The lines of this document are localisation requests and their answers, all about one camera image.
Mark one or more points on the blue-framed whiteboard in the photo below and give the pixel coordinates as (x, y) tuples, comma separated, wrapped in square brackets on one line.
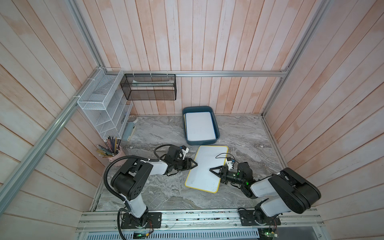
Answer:
[(199, 126)]

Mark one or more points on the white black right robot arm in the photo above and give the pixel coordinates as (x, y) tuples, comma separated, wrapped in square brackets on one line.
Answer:
[(284, 192)]

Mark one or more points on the pink pencil cup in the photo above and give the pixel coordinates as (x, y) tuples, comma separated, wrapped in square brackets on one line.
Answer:
[(120, 154)]

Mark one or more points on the white wire wall shelf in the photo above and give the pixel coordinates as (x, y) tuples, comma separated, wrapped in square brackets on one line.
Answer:
[(104, 103)]

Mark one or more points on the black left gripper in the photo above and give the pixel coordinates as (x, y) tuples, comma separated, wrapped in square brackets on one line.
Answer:
[(188, 165)]

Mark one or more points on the black mesh wall basket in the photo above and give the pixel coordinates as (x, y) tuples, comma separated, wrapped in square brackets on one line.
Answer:
[(149, 87)]

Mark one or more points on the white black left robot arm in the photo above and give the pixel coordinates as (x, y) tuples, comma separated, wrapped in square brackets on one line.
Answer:
[(126, 176)]

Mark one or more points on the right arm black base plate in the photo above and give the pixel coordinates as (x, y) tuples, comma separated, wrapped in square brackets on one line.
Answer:
[(257, 218)]

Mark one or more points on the light blue stapler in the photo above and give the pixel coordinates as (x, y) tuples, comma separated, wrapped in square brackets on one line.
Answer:
[(129, 131)]

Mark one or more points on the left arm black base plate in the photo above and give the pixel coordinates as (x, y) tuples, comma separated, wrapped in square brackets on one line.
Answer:
[(147, 221)]

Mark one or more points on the small clear tape roll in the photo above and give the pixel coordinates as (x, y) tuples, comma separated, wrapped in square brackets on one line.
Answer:
[(133, 119)]

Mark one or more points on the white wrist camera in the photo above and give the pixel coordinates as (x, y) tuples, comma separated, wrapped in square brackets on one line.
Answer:
[(230, 164), (183, 151)]

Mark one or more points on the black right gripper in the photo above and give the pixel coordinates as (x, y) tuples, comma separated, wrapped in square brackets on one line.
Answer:
[(223, 173)]

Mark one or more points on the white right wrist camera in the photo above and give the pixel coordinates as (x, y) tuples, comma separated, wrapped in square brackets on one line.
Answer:
[(230, 164)]

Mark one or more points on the yellow-framed whiteboard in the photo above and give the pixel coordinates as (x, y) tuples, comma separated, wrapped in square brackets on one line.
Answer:
[(200, 177)]

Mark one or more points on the aluminium horizontal wall rail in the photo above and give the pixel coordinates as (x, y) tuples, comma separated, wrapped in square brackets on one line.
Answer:
[(209, 74)]

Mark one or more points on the teal plastic storage box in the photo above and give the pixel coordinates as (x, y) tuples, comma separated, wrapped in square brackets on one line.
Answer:
[(201, 109)]

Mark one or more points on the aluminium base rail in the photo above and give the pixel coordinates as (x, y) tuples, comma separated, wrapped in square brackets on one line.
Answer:
[(197, 219)]

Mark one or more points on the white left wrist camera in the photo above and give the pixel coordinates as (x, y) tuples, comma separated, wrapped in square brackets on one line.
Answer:
[(183, 151)]

